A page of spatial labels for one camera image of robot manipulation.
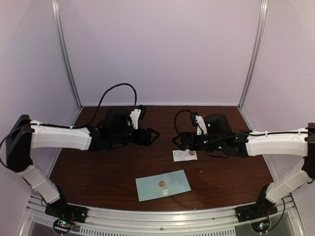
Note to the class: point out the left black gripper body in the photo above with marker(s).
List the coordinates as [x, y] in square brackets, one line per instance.
[139, 140]

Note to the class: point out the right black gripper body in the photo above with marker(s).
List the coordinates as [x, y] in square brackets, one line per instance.
[195, 146]

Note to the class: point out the white seal sticker sheet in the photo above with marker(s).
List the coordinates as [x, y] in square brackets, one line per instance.
[184, 155]

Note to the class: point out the light blue envelope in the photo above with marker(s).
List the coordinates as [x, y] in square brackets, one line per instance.
[175, 183]

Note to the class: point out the round copper wax seal sticker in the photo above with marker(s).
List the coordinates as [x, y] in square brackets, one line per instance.
[161, 183]

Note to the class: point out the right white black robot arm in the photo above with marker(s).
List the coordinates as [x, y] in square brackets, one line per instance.
[213, 133]

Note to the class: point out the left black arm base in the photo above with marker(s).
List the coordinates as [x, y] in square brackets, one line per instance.
[63, 210]

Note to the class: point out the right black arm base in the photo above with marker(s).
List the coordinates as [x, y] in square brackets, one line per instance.
[253, 211]

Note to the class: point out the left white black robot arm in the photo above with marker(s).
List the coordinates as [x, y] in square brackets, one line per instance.
[118, 129]

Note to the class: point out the right round circuit board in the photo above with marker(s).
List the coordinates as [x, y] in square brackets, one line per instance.
[260, 227]

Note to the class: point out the round circuit board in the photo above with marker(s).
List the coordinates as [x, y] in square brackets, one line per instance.
[62, 226]
[260, 227]

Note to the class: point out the left round circuit board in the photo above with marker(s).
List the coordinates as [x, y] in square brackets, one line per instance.
[62, 226]

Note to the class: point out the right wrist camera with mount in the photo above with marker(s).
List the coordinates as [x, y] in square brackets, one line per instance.
[199, 123]

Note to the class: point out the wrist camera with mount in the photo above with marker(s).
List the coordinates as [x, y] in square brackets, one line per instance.
[136, 115]
[199, 123]

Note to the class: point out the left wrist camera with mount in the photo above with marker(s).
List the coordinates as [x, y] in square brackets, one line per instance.
[136, 115]

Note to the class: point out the front aluminium rail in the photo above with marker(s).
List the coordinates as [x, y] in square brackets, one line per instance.
[211, 222]

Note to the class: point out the right aluminium frame post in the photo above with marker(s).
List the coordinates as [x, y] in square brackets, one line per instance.
[260, 29]

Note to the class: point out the aluminium frame post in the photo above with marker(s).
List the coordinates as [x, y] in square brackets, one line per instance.
[64, 53]
[260, 29]

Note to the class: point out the left aluminium frame post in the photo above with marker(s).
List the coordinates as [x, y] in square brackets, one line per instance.
[64, 53]

